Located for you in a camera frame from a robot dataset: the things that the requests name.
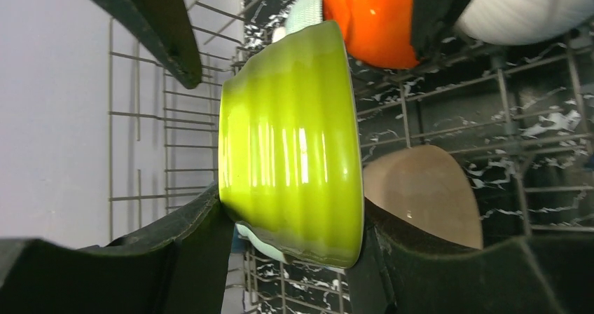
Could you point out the grey wire dish rack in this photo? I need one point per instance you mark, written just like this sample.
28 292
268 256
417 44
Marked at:
518 120

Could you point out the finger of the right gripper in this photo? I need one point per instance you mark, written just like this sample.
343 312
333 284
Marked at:
163 27
431 21

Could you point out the white ribbed bowl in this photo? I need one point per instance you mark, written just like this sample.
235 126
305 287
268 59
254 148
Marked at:
522 22

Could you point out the white square bowl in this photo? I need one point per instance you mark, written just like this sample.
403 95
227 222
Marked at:
264 248

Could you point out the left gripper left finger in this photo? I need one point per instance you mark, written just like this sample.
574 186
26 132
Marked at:
177 264

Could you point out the yellow rimmed bowl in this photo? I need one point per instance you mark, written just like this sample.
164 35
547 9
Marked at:
289 158

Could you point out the pale green shallow bowl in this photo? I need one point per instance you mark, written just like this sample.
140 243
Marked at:
303 13

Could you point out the orange striped bowl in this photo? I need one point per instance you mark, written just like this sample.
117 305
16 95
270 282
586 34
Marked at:
376 32

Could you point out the cream white round bowl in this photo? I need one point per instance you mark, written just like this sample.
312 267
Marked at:
425 186

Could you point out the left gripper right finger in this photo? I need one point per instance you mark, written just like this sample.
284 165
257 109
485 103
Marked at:
402 269

